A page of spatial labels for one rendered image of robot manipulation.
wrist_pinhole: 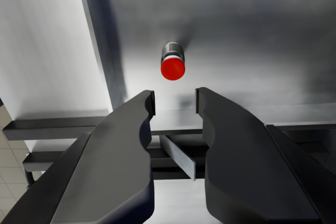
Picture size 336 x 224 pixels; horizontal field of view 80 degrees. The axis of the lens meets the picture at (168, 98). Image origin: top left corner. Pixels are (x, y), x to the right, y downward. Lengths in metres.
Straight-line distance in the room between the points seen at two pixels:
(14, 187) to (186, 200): 2.03
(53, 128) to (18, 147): 1.61
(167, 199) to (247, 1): 0.31
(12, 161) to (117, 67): 1.85
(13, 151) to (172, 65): 1.82
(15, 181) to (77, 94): 1.98
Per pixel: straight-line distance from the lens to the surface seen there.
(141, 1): 0.20
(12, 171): 2.13
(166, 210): 0.40
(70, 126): 0.27
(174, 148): 0.24
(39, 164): 0.33
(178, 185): 0.34
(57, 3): 0.23
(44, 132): 0.28
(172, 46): 0.19
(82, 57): 0.24
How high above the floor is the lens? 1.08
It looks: 59 degrees down
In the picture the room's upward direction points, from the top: 179 degrees counter-clockwise
